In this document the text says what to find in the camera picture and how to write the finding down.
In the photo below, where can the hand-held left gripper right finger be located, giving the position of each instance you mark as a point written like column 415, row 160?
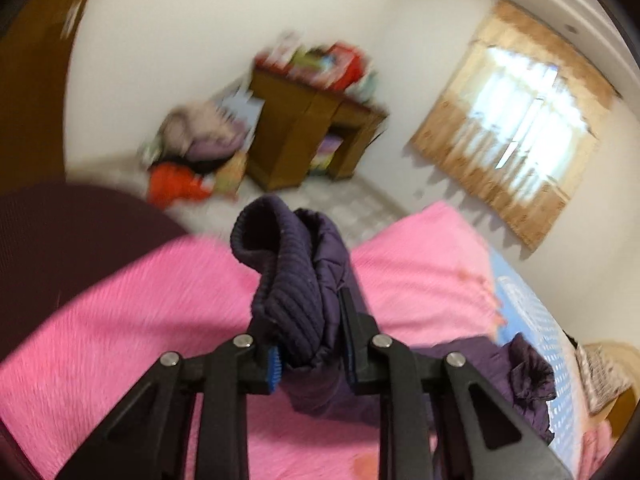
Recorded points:
column 351, row 360

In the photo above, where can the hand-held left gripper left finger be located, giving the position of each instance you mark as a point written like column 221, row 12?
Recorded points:
column 273, row 371

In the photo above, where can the purple padded jacket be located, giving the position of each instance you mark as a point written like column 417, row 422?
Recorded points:
column 295, row 280

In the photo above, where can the pile of pale clothes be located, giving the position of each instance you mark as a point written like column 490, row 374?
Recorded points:
column 200, row 127

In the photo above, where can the pink textured blanket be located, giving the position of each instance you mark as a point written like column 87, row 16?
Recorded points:
column 150, row 320

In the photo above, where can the blue printed bed sheet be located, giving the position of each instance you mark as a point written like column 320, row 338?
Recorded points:
column 530, row 310

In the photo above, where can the yellowish bag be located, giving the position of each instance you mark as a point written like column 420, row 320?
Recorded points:
column 231, row 174

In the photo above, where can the stack of folded cloths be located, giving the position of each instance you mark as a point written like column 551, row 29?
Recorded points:
column 327, row 152

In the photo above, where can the orange cloth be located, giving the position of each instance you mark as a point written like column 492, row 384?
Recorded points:
column 172, row 182

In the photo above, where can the wooden desk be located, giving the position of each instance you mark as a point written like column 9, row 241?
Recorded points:
column 295, row 130

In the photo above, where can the patterned grey pillow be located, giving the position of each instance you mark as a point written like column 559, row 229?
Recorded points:
column 600, row 375

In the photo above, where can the round wooden headboard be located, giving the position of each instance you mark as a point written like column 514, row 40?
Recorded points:
column 625, row 400

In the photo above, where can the colourful clutter on desk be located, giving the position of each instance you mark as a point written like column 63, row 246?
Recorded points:
column 320, row 62

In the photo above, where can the wide tan window curtain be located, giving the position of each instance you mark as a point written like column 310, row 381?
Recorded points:
column 520, row 110

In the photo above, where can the brown wooden door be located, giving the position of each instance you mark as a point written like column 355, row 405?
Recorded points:
column 35, row 70

